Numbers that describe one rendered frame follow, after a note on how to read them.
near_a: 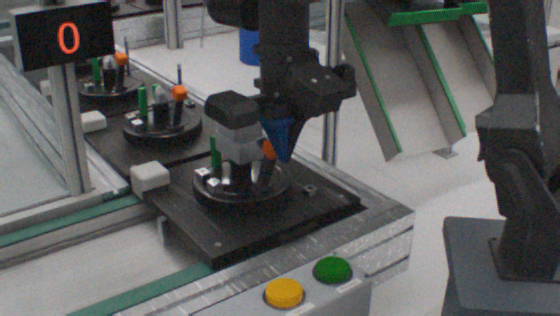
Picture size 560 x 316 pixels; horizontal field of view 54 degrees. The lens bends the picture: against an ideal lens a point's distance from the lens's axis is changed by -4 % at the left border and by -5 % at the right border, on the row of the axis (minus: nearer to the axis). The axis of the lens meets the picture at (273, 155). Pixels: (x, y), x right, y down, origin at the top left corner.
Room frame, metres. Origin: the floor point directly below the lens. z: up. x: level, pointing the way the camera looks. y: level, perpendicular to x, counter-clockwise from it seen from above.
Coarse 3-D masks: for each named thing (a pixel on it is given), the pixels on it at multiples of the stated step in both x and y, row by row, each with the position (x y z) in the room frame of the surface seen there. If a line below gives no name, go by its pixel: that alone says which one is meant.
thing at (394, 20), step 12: (372, 0) 0.82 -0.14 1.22; (384, 0) 0.85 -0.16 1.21; (396, 0) 0.85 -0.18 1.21; (444, 0) 0.87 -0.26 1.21; (384, 12) 0.79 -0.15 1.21; (396, 12) 0.82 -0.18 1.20; (408, 12) 0.79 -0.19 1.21; (420, 12) 0.80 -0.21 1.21; (432, 12) 0.81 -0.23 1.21; (444, 12) 0.82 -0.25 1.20; (456, 12) 0.83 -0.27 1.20; (384, 24) 0.79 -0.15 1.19; (396, 24) 0.79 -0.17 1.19; (408, 24) 0.80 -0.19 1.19; (420, 24) 0.81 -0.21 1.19
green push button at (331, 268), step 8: (328, 256) 0.56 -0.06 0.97; (336, 256) 0.56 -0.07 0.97; (320, 264) 0.54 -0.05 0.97; (328, 264) 0.54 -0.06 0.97; (336, 264) 0.54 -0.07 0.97; (344, 264) 0.54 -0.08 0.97; (320, 272) 0.53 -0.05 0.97; (328, 272) 0.52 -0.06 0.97; (336, 272) 0.52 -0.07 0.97; (344, 272) 0.53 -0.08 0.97; (328, 280) 0.52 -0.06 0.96; (336, 280) 0.52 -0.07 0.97
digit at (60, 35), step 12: (60, 12) 0.68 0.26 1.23; (72, 12) 0.69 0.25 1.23; (48, 24) 0.67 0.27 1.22; (60, 24) 0.68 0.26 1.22; (72, 24) 0.69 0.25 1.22; (84, 24) 0.70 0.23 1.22; (60, 36) 0.68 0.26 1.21; (72, 36) 0.69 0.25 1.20; (84, 36) 0.70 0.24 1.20; (60, 48) 0.68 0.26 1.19; (72, 48) 0.69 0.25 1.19; (84, 48) 0.70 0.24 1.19; (60, 60) 0.68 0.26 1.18
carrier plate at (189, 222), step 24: (192, 168) 0.78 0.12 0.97; (288, 168) 0.78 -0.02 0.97; (144, 192) 0.71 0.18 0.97; (168, 192) 0.71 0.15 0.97; (192, 192) 0.71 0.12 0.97; (336, 192) 0.71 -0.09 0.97; (168, 216) 0.65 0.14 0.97; (192, 216) 0.65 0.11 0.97; (216, 216) 0.65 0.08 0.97; (240, 216) 0.65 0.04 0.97; (264, 216) 0.65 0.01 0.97; (288, 216) 0.65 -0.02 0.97; (312, 216) 0.65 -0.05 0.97; (336, 216) 0.67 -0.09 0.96; (192, 240) 0.59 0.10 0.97; (216, 240) 0.59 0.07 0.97; (240, 240) 0.59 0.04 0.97; (264, 240) 0.60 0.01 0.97; (216, 264) 0.56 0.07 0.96
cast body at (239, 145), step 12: (216, 132) 0.73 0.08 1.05; (228, 132) 0.70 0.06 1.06; (240, 132) 0.70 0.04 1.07; (252, 132) 0.71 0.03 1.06; (216, 144) 0.73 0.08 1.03; (228, 144) 0.71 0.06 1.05; (240, 144) 0.69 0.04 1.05; (252, 144) 0.70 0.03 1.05; (228, 156) 0.71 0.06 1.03; (240, 156) 0.69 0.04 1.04; (252, 156) 0.70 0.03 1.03
